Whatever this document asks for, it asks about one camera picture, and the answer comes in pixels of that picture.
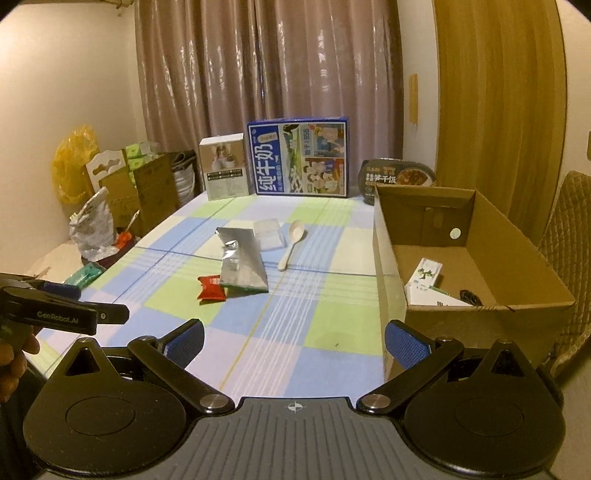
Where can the wooden door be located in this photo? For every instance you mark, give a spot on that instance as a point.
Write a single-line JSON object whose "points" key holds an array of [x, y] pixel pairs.
{"points": [[503, 104]]}

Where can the brown quilted chair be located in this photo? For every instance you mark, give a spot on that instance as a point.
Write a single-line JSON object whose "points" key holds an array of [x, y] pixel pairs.
{"points": [[566, 246]]}

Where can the silver foil pouch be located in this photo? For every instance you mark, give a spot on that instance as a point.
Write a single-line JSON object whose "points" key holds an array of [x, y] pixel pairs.
{"points": [[241, 264]]}

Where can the brown curtain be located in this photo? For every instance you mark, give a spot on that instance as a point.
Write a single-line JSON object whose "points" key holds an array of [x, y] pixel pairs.
{"points": [[208, 68]]}

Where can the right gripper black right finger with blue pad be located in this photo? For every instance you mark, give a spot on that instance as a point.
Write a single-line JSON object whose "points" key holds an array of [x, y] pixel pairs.
{"points": [[424, 362]]}

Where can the black instant rice bowl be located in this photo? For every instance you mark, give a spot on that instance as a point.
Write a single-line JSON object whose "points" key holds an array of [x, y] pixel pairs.
{"points": [[389, 172]]}

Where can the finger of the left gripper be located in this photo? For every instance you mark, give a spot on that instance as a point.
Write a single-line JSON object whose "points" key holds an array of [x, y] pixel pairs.
{"points": [[112, 313]]}

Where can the brown cardboard box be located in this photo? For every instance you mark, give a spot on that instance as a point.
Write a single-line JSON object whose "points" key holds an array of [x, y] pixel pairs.
{"points": [[481, 251]]}

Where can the white product box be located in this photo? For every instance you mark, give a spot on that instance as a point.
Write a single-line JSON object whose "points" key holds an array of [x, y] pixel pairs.
{"points": [[223, 166]]}

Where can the blue milk carton box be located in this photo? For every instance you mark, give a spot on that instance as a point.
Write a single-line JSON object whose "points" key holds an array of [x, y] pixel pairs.
{"points": [[300, 157]]}

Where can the person's left hand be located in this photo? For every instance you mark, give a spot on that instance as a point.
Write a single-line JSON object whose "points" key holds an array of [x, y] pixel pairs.
{"points": [[13, 363]]}

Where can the yellow plastic bag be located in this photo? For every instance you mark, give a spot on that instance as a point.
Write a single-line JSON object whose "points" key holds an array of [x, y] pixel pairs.
{"points": [[68, 168]]}

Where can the green white medicine box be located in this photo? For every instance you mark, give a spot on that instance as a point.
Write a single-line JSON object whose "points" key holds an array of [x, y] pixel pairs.
{"points": [[420, 295]]}

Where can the white plastic spoon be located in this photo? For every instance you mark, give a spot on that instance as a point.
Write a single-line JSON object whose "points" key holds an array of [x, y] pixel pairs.
{"points": [[296, 233]]}

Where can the crumpled silver plastic bag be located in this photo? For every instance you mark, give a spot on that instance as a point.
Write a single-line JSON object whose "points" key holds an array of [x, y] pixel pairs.
{"points": [[92, 228]]}

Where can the clear plastic container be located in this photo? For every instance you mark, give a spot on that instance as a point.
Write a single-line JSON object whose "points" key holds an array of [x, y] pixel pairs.
{"points": [[268, 234]]}

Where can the long white green box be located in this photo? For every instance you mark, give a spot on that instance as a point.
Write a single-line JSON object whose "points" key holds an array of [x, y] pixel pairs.
{"points": [[426, 274]]}

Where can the checkered tablecloth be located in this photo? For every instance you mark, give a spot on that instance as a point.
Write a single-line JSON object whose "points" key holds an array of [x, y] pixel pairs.
{"points": [[285, 287]]}

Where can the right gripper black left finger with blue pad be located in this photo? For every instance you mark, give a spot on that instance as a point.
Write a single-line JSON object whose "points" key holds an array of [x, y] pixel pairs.
{"points": [[165, 360]]}

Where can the stacked cardboard boxes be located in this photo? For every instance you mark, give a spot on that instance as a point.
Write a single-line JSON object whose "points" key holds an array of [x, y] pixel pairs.
{"points": [[145, 185]]}

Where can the red snack packet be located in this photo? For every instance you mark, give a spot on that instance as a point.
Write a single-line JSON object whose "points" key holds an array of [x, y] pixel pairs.
{"points": [[211, 289]]}

